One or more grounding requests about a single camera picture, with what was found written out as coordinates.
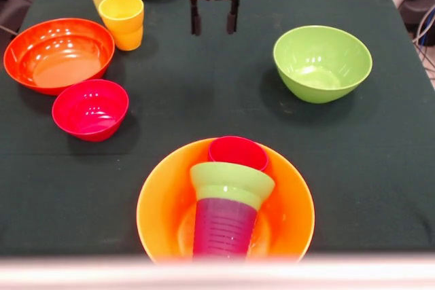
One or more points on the yellow cup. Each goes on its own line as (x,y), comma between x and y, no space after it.
(122,21)

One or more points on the large green bowl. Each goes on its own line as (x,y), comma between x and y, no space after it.
(323,66)

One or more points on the wide red-orange bowl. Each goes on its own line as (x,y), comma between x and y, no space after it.
(57,59)

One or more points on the purple cup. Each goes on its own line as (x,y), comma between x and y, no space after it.
(224,229)

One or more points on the dark green tablecloth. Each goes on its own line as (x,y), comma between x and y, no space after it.
(340,167)

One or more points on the large orange bowl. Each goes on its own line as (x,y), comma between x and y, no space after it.
(163,201)

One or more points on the small green bowl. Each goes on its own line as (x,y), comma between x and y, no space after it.
(234,181)

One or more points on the pink cup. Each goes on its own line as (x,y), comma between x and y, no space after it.
(238,152)

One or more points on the small pink bowl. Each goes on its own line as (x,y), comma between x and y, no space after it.
(90,111)

